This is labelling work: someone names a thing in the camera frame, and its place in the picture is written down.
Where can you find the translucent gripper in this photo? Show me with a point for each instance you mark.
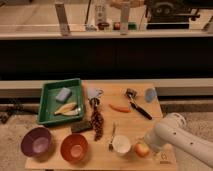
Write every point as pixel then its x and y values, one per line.
pixel 155 154

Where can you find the orange apple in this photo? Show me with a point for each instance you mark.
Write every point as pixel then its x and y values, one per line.
pixel 141 149

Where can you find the white cup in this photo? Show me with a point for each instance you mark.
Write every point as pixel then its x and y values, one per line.
pixel 121 144

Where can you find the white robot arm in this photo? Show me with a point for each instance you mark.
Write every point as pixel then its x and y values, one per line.
pixel 170 130

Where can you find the red bowl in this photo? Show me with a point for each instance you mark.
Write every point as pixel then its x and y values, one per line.
pixel 74 148

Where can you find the purple bowl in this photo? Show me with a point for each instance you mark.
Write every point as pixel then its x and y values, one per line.
pixel 36 142

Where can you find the wooden cutting board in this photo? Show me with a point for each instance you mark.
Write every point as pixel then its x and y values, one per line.
pixel 133 125

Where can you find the orange carrot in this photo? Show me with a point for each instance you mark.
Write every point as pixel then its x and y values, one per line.
pixel 119 108

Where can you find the blue round object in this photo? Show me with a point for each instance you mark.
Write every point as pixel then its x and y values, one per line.
pixel 150 94

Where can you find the dark scrub sponge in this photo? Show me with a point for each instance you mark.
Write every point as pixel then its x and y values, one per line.
pixel 81 126

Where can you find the blue sponge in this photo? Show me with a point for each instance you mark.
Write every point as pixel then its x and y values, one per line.
pixel 63 95

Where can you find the green plastic tray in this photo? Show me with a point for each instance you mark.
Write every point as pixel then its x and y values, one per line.
pixel 49 103

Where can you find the black machine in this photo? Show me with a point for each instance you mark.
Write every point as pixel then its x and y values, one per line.
pixel 169 14

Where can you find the white bottle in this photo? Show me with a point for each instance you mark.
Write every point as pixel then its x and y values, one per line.
pixel 100 11

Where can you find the grey post right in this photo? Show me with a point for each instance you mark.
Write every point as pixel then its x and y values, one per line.
pixel 125 10

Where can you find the grey post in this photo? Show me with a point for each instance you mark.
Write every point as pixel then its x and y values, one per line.
pixel 125 10
pixel 62 19

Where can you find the grey post left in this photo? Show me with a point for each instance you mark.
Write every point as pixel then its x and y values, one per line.
pixel 62 19

